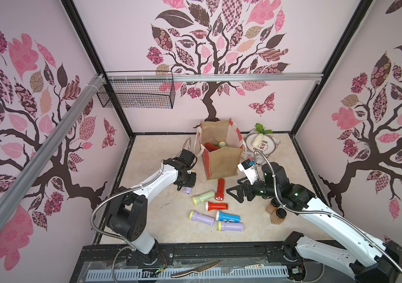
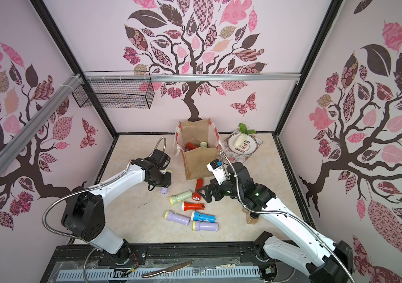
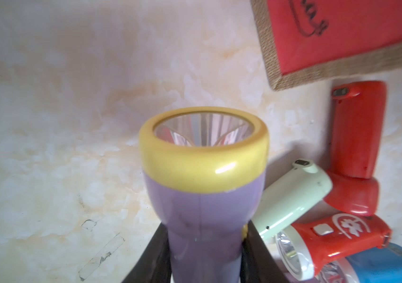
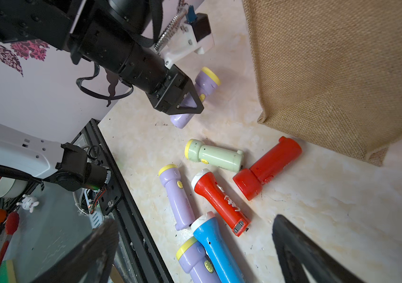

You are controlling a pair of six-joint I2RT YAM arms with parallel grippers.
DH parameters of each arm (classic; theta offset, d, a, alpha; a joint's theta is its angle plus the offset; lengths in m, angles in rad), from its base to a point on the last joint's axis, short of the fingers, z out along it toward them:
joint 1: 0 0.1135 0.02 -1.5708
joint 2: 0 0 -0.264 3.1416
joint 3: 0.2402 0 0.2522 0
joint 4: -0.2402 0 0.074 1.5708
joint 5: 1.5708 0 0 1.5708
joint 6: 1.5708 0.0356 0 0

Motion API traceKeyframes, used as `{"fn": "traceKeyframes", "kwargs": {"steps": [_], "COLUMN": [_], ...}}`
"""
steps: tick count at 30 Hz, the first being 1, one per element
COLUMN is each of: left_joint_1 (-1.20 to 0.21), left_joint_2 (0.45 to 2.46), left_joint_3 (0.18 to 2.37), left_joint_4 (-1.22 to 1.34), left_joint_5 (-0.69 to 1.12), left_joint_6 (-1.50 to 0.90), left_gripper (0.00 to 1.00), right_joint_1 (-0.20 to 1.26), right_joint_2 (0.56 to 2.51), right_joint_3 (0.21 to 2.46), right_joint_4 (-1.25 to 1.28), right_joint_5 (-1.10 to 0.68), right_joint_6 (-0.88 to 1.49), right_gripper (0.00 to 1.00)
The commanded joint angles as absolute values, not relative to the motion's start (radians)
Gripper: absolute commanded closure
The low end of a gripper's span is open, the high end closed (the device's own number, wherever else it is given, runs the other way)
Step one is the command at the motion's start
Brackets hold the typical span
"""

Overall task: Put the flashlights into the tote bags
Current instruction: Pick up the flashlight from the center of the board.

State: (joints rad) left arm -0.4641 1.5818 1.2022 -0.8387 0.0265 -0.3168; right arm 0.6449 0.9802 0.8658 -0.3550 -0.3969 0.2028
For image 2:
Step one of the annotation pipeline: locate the purple flashlight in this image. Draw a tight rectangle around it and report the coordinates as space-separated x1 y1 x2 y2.
159 171 172 195
164 211 190 226
192 221 219 232

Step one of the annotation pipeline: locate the red flashlight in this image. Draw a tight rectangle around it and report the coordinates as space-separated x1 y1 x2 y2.
186 142 198 151
191 179 204 201
182 201 205 211

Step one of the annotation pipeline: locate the brown jute tote bag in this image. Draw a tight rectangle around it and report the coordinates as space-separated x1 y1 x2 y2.
174 119 223 180

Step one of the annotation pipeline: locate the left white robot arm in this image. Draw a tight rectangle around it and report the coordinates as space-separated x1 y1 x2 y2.
42 137 171 263

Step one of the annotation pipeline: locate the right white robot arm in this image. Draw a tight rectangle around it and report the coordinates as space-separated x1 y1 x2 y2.
198 159 354 283

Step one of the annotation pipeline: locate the white toy radish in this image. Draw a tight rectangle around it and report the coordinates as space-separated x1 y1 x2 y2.
234 123 256 148

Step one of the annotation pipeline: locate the blue flashlight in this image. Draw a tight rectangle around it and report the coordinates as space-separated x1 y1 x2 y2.
190 211 216 223

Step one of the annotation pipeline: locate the butter knife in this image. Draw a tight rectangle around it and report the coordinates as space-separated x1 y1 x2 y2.
141 261 193 278

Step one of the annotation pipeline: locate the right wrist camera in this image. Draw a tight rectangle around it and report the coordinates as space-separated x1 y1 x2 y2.
206 159 229 185

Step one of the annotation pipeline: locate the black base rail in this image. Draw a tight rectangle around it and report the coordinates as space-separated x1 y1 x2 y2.
50 241 269 266

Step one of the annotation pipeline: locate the black wire basket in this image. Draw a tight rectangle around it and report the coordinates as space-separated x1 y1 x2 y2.
72 70 155 109

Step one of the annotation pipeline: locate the grey slotted cable duct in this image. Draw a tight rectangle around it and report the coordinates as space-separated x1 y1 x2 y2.
55 265 262 283

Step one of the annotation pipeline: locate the diagonal aluminium rail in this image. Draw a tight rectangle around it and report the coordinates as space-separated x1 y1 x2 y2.
0 74 82 176

